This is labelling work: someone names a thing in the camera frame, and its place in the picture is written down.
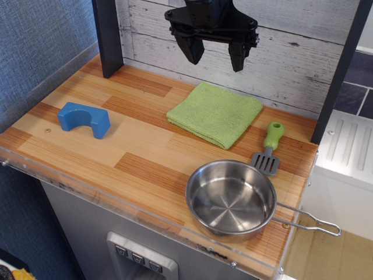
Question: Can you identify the green handled grey spatula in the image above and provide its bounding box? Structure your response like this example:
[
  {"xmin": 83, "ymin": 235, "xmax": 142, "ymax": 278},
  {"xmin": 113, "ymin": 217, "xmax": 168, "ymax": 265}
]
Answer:
[{"xmin": 251, "ymin": 122, "xmax": 285, "ymax": 176}]

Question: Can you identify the blue arch block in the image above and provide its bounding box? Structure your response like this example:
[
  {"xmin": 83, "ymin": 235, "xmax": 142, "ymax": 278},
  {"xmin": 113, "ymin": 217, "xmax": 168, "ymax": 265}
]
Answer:
[{"xmin": 57, "ymin": 102, "xmax": 111, "ymax": 139}]

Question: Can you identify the white ridged side cabinet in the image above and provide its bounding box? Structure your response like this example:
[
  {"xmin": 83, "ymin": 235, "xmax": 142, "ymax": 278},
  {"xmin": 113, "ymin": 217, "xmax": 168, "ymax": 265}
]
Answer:
[{"xmin": 301, "ymin": 110, "xmax": 372, "ymax": 239}]

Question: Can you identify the green towel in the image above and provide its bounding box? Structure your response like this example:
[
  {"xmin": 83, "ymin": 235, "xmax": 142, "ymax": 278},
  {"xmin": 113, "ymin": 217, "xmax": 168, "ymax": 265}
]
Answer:
[{"xmin": 167, "ymin": 82, "xmax": 263, "ymax": 150}]

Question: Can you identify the dark grey left post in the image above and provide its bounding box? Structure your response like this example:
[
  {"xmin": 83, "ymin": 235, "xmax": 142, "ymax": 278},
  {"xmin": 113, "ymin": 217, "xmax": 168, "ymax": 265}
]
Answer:
[{"xmin": 92, "ymin": 0, "xmax": 124, "ymax": 78}]

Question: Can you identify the grey dispenser button panel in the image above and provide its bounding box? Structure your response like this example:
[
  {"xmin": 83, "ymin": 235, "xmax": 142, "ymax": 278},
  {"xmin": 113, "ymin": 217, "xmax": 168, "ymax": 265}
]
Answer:
[{"xmin": 107, "ymin": 232, "xmax": 180, "ymax": 279}]

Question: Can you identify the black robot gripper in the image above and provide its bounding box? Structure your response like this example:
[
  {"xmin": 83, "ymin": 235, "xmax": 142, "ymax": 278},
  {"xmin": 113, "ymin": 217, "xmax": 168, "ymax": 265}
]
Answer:
[{"xmin": 164, "ymin": 1, "xmax": 259, "ymax": 72}]

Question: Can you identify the clear acrylic table guard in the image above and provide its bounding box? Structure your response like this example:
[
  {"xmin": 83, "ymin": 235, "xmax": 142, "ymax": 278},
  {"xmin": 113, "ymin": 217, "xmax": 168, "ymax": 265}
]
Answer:
[{"xmin": 1, "ymin": 148, "xmax": 285, "ymax": 279}]

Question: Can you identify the steel pan with wire handle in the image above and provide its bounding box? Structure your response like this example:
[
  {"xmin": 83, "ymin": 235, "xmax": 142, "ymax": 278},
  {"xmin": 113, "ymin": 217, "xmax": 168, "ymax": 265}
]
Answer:
[{"xmin": 185, "ymin": 159, "xmax": 342, "ymax": 244}]

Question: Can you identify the dark grey post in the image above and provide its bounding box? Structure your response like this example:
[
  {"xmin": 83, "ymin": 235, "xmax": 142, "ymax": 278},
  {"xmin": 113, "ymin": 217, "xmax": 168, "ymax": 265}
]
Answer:
[
  {"xmin": 311, "ymin": 0, "xmax": 372, "ymax": 144},
  {"xmin": 92, "ymin": 0, "xmax": 124, "ymax": 78}
]

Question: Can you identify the dark grey right post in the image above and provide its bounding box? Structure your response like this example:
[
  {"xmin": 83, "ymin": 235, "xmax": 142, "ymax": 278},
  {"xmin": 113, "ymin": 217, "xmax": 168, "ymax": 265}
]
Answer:
[{"xmin": 311, "ymin": 0, "xmax": 372, "ymax": 144}]

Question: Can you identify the yellow object bottom left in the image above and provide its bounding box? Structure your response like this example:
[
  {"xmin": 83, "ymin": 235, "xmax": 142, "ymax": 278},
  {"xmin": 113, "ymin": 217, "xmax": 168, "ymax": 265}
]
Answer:
[{"xmin": 11, "ymin": 269, "xmax": 36, "ymax": 280}]

